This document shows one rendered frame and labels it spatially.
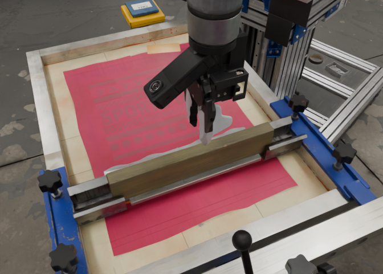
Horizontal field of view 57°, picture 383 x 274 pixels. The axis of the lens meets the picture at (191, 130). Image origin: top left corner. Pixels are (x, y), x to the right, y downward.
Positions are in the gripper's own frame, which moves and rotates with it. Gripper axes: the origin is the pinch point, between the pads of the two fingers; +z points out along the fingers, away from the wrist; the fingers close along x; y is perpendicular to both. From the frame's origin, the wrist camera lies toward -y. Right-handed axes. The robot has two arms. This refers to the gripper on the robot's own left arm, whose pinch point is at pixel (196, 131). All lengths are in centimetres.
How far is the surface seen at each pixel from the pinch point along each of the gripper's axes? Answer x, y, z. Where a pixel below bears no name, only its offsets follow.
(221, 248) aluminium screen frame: -17.3, -2.4, 13.1
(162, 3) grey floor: 255, 81, 109
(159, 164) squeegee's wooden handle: -0.1, -7.7, 6.0
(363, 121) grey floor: 60, 145, 110
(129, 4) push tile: 80, 9, 14
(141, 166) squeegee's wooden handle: 1.0, -11.1, 6.1
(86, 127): 26.0, -18.3, 16.5
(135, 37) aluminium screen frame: 56, 4, 14
